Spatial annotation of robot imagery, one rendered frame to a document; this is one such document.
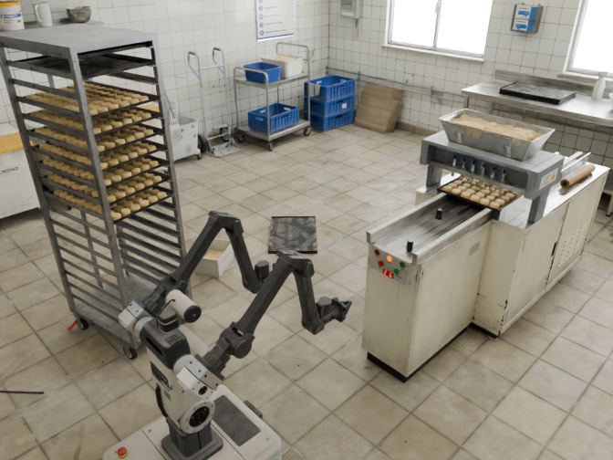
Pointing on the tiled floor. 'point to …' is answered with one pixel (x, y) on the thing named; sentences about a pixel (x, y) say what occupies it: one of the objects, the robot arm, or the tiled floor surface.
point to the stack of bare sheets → (293, 235)
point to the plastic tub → (215, 258)
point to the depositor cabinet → (529, 249)
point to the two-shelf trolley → (268, 103)
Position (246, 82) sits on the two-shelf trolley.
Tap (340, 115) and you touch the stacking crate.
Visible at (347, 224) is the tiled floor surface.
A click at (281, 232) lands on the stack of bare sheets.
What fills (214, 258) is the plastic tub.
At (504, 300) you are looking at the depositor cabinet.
